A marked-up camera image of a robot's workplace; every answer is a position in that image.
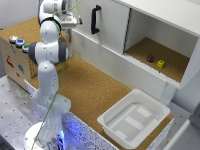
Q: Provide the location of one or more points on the red button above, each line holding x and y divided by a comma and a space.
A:
13, 38

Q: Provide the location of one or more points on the yellow block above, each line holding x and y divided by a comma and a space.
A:
160, 63

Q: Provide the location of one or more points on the white plastic box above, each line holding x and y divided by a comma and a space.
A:
133, 121

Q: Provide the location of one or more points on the white sliding door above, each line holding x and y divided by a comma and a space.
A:
113, 23

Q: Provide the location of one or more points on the purple block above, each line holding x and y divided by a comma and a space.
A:
150, 58

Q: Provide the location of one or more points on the blue button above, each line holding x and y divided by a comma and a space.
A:
20, 42

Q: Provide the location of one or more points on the white cabinet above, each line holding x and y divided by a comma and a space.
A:
110, 65

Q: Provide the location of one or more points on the green button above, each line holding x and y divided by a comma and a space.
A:
26, 47

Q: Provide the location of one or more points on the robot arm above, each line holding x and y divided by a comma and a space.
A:
46, 76

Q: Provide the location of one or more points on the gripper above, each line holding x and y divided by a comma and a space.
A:
69, 22

